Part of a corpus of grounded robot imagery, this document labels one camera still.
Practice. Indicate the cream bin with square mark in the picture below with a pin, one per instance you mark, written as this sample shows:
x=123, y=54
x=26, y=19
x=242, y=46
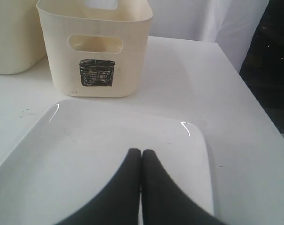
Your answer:
x=95, y=52

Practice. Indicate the white backdrop curtain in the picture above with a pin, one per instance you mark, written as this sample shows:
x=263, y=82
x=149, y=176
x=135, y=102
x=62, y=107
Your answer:
x=229, y=23

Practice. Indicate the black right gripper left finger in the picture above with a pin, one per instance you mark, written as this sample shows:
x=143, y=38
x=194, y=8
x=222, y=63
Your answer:
x=118, y=202

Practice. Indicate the white square plate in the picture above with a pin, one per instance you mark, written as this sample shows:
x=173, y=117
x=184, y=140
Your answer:
x=77, y=146

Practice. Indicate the cream bin with triangle mark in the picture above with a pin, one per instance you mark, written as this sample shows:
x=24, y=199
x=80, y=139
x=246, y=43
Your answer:
x=21, y=38

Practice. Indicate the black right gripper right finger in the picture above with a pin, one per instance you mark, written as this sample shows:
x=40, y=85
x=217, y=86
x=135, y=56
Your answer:
x=163, y=202

